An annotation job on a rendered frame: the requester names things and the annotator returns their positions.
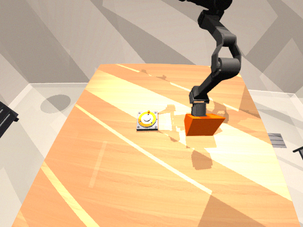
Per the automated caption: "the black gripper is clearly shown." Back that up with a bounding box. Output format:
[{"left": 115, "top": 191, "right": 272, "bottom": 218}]
[{"left": 187, "top": 0, "right": 207, "bottom": 6}]

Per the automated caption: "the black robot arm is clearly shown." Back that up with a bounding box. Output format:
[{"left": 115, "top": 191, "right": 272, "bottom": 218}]
[{"left": 189, "top": 0, "right": 241, "bottom": 117}]

